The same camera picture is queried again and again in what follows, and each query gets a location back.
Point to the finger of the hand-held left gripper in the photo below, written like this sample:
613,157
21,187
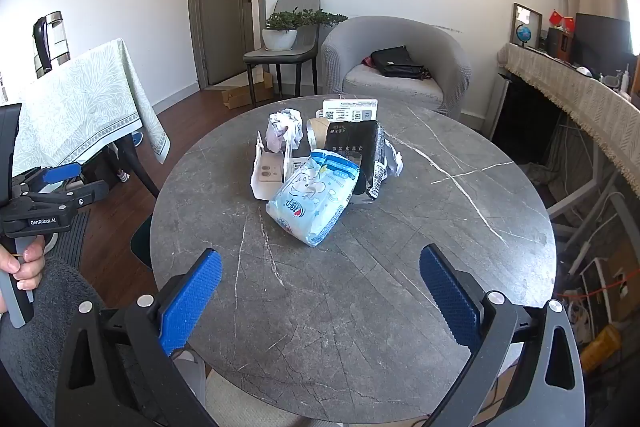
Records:
60,173
82,195

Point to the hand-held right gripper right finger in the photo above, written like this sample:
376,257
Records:
450,297

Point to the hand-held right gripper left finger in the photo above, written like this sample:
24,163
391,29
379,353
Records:
192,302

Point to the black trash bin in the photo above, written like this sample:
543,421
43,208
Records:
142,239

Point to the white paper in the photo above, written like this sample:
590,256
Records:
285,127

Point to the person's left hand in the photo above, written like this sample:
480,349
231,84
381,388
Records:
31,264

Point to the dark ribbed doormat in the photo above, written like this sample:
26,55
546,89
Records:
72,239

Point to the striped table leg sock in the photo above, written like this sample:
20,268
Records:
123,176

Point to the dark table leg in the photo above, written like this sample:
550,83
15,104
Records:
140,167

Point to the pale green patterned tablecloth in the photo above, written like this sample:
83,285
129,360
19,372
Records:
75,97

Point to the black and silver appliance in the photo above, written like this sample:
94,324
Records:
50,42

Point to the grey fleece cloth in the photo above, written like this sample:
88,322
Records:
40,357

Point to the crumpled black white wrapper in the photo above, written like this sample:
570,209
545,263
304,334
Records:
390,162

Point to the open white cardboard box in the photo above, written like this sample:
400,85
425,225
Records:
267,174

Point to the blue wet wipes packet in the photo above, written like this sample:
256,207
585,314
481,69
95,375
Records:
312,197

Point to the yellow bottle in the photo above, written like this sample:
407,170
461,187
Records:
602,347

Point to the black rectangular packet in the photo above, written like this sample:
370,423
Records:
350,147

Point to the flat cardboard box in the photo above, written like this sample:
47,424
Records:
237,96

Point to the brown cardboard piece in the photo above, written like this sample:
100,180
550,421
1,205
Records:
316,134

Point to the white labelled card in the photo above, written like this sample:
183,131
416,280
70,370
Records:
350,111

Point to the beige lace desk cloth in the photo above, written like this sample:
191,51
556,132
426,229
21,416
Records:
575,102

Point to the grey dining chair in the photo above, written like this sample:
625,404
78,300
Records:
280,57

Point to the black bag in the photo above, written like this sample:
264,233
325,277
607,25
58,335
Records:
395,62

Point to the potted plant in white pot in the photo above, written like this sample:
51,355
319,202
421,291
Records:
280,37

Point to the grey armchair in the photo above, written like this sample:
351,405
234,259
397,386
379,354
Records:
400,34

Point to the small blue globe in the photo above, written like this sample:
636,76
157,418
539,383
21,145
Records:
522,33

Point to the framed mirror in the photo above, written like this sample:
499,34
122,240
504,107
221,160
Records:
535,19

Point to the black monitor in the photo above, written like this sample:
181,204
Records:
600,42

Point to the small red flags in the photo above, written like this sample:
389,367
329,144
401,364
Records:
560,19

